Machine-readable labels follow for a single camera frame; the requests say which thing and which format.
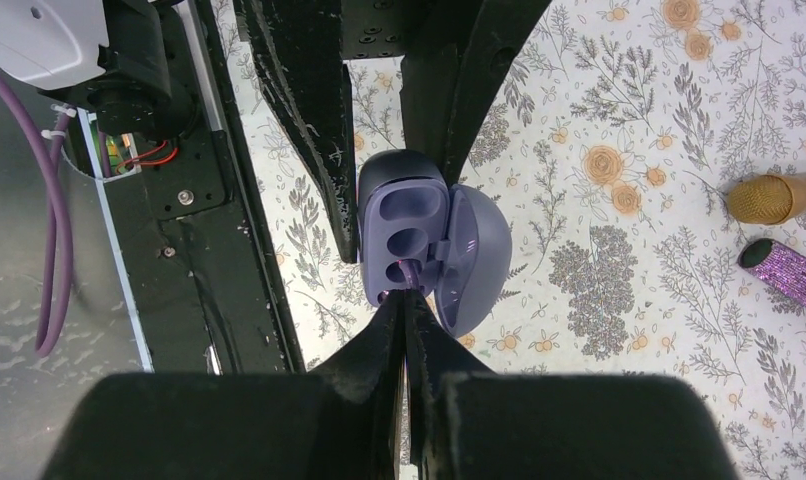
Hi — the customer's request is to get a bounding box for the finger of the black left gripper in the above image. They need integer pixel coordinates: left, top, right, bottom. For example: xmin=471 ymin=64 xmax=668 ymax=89
xmin=400 ymin=0 xmax=550 ymax=184
xmin=234 ymin=1 xmax=358 ymax=263

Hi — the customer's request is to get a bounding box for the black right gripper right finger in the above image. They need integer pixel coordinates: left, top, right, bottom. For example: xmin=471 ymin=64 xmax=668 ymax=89
xmin=404 ymin=291 xmax=737 ymax=479

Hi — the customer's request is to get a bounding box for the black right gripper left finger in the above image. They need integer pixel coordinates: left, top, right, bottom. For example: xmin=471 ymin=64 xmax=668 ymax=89
xmin=42 ymin=291 xmax=403 ymax=479

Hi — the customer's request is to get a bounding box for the purple earbud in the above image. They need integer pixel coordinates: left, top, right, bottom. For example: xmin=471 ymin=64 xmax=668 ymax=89
xmin=386 ymin=259 xmax=423 ymax=292

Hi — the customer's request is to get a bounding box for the purple earbud charging case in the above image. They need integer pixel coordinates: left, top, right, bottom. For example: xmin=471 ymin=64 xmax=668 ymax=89
xmin=357 ymin=150 xmax=513 ymax=338

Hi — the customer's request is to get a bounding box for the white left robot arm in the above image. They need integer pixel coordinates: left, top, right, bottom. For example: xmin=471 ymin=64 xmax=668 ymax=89
xmin=0 ymin=1 xmax=547 ymax=263

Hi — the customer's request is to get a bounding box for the floral table mat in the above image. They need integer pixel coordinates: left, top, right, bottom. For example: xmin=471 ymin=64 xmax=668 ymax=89
xmin=204 ymin=0 xmax=806 ymax=480

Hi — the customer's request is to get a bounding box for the gold microphone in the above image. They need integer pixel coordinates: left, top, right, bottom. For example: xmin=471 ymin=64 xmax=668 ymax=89
xmin=726 ymin=174 xmax=806 ymax=225

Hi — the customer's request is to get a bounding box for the purple glitter microphone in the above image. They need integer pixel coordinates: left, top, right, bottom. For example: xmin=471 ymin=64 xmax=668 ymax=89
xmin=737 ymin=238 xmax=806 ymax=308

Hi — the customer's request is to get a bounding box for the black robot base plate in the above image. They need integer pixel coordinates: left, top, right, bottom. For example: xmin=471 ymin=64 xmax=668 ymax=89
xmin=87 ymin=1 xmax=304 ymax=374

